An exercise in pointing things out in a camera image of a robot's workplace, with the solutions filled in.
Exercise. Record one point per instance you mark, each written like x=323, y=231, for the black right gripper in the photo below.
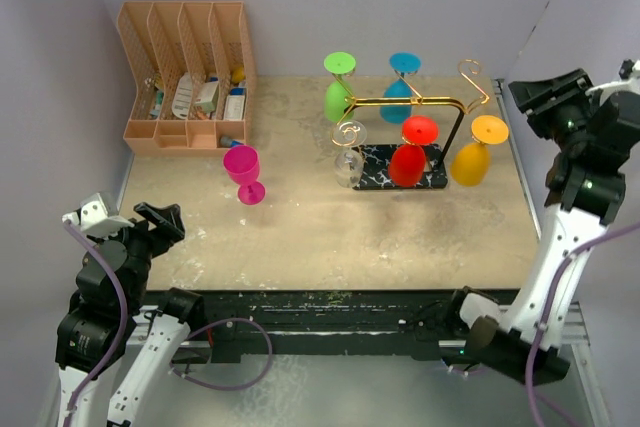
x=532, y=94

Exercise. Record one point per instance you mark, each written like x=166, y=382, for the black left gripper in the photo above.
x=166, y=218

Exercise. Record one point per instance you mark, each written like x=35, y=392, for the yellow plastic wine glass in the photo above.
x=472, y=162

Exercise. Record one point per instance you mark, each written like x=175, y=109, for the magenta plastic wine glass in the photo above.
x=242, y=165

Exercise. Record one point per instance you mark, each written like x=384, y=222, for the red plastic wine glass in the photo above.
x=408, y=162

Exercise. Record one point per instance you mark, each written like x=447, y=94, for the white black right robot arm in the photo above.
x=595, y=128

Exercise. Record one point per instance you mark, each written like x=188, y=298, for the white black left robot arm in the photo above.
x=110, y=288

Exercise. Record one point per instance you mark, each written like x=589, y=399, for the blue plastic wine glass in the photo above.
x=403, y=63

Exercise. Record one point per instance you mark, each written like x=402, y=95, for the clear glass wine glass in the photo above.
x=349, y=136

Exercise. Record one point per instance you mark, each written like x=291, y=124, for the green plastic wine glass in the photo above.
x=338, y=64

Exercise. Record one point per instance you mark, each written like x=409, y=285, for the blue grey cap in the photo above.
x=229, y=142

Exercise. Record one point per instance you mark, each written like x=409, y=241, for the white blister pack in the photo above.
x=182, y=98

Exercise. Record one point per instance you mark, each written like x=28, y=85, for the green white small box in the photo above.
x=207, y=98

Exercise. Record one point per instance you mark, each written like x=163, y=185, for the yellow object in organizer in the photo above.
x=238, y=75

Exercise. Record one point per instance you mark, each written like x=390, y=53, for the pink plastic file organizer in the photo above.
x=162, y=40

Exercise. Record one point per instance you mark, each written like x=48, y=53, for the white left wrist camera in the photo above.
x=98, y=217

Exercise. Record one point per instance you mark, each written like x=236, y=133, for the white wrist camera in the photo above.
x=98, y=217
x=628, y=82

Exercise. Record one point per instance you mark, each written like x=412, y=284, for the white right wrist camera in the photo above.
x=628, y=82

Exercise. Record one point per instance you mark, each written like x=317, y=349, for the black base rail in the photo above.
x=406, y=323

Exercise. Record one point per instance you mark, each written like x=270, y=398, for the gold wire wine glass rack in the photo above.
x=377, y=157

